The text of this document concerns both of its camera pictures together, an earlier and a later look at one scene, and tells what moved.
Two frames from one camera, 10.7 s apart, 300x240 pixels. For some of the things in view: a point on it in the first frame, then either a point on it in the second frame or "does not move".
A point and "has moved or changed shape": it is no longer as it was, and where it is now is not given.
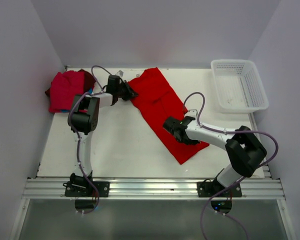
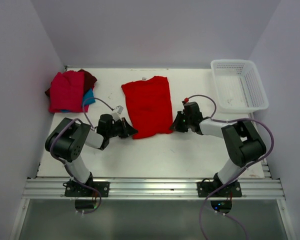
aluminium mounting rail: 153,189 does not move
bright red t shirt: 158,103 has moved or changed shape
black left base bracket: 83,189 does not move
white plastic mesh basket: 239,86 does not move
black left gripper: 130,93 to 127,130
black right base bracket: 209,189 does not move
